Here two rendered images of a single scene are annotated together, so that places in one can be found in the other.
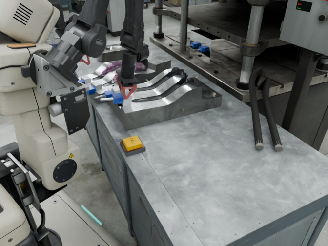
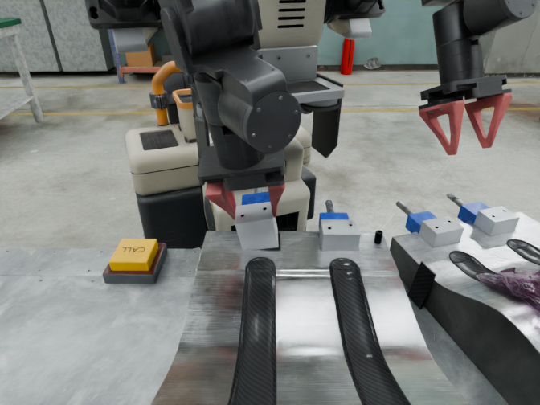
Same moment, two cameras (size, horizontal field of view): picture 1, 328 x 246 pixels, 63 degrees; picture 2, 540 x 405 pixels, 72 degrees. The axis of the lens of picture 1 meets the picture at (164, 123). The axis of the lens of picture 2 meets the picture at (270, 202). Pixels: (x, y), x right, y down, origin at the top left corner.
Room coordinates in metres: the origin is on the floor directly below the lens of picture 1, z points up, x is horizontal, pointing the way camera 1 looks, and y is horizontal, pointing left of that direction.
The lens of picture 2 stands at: (1.25, -0.20, 1.21)
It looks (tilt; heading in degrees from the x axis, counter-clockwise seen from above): 31 degrees down; 117
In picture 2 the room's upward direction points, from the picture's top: straight up
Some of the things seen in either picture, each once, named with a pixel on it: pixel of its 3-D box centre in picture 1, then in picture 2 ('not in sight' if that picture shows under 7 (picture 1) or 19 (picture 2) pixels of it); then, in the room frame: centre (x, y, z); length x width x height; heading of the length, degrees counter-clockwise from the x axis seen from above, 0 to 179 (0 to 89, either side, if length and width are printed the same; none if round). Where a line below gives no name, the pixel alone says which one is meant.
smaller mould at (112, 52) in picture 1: (112, 52); not in sight; (1.90, 0.37, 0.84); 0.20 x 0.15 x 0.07; 116
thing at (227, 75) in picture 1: (230, 53); not in sight; (2.12, -0.53, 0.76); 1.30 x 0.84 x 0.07; 26
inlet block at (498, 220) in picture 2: (78, 84); (472, 212); (1.32, 0.46, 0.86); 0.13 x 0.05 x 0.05; 134
